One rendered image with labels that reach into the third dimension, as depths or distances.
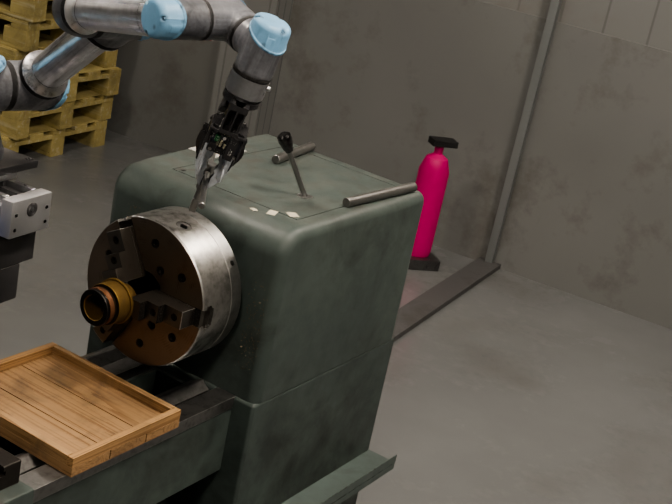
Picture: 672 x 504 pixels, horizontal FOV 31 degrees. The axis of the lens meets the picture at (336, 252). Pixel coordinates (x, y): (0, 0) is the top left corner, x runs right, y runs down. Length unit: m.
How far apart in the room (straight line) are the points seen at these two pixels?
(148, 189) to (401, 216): 0.60
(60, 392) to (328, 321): 0.62
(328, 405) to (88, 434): 0.73
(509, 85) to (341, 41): 0.96
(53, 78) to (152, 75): 4.43
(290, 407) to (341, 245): 0.38
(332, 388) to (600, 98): 3.50
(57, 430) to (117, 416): 0.13
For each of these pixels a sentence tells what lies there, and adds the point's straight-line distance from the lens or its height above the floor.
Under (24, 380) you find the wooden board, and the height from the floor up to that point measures 0.88.
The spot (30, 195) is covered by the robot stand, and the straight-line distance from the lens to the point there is 2.88.
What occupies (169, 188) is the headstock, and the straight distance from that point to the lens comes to 2.67.
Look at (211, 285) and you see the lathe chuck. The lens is 2.45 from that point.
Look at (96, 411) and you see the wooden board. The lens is 2.47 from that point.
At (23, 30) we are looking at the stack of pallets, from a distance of 6.41.
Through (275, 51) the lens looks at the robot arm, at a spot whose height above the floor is 1.64.
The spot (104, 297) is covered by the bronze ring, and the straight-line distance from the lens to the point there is 2.41.
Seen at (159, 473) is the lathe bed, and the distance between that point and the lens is 2.54.
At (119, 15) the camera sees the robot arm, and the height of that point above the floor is 1.64.
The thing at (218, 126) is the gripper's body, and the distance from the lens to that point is 2.28.
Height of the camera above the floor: 2.08
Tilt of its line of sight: 20 degrees down
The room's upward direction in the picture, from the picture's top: 12 degrees clockwise
